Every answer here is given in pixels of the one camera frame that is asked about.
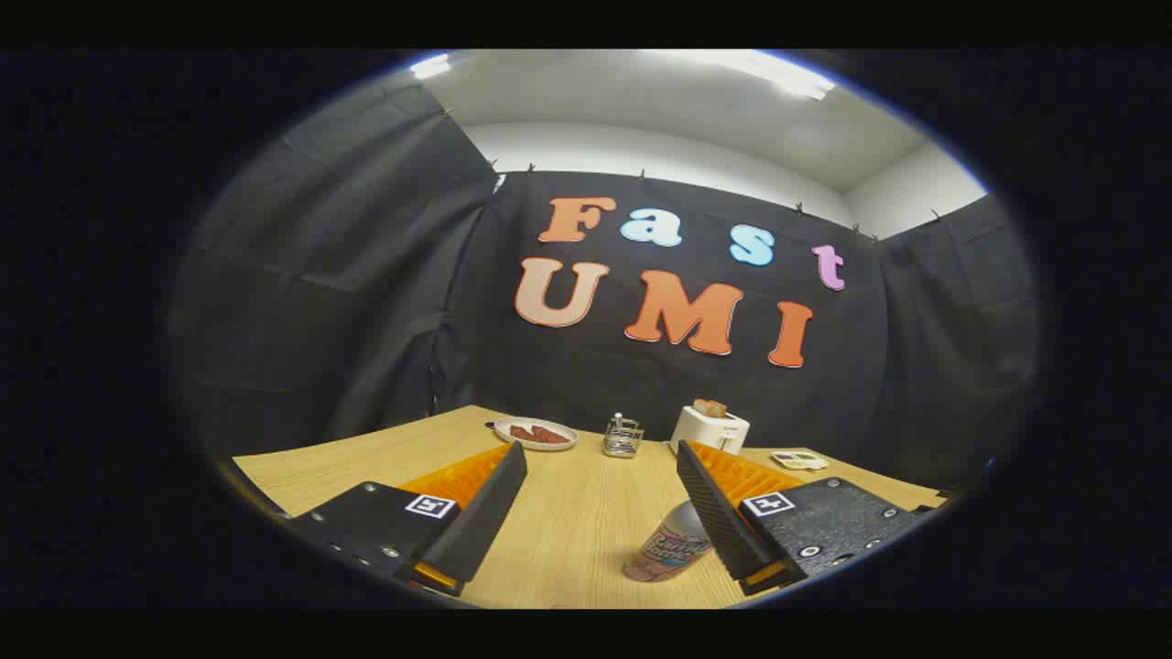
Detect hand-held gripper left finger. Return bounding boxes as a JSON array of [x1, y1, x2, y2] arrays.
[[279, 442, 528, 598]]

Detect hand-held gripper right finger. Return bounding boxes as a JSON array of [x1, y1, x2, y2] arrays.
[[676, 439, 935, 596]]

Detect silver bottle with colourful label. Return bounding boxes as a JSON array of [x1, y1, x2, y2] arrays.
[[623, 500, 713, 583]]

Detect white plate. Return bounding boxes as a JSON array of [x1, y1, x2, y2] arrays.
[[494, 417, 580, 452]]

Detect white toaster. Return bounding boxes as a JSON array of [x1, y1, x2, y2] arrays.
[[669, 405, 751, 456]]

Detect wooden table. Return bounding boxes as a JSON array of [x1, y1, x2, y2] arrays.
[[220, 405, 949, 610]]

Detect black backdrop cloth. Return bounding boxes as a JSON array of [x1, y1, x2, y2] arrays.
[[169, 73, 1040, 486]]

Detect metal wire holder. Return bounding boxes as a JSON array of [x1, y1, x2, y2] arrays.
[[602, 413, 645, 458]]

